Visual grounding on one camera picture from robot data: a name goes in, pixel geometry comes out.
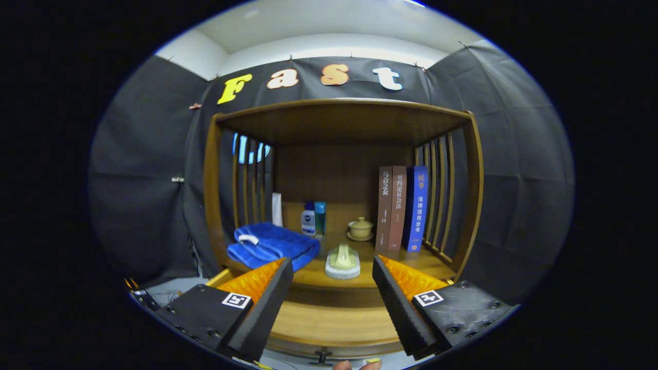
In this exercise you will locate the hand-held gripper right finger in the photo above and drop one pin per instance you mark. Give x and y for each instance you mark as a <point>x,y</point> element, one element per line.
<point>401,308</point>

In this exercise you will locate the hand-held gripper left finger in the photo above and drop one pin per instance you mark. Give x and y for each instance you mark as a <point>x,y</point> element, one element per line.
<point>267,308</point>

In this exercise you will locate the wooden drawer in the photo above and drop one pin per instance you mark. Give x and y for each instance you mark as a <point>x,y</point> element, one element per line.
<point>334,318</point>

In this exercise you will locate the green and white scrub brush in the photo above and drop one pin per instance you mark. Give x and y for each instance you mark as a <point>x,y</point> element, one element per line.
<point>342,262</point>

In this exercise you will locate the wooden countertop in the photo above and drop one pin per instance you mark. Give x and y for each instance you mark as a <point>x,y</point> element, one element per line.
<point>336,283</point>

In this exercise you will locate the wooden cabinet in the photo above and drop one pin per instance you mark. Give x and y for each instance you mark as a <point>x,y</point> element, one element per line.
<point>334,169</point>

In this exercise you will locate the blue folded towel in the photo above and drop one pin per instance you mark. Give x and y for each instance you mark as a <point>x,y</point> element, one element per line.
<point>277,244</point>

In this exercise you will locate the beige lidded teacup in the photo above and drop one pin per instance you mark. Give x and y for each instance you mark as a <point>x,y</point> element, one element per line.
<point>361,228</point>

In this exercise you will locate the white bottle with blue cap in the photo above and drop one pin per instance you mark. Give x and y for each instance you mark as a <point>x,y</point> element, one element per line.
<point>308,223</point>

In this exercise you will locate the reddish brown book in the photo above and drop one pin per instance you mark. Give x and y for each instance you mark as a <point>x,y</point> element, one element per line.
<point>397,210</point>

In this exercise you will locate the white upright card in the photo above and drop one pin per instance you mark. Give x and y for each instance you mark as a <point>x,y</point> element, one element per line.
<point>277,210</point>

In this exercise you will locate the blue book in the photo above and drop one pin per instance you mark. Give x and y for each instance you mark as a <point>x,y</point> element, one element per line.
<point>415,210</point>

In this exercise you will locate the dark brown book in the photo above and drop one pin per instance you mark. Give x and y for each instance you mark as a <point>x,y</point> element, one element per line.
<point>383,210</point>

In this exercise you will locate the teal bottle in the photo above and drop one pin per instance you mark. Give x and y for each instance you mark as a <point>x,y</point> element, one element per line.
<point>320,218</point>

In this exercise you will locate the black backdrop cloth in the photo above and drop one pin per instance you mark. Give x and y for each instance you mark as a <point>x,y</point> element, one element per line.
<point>514,180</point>

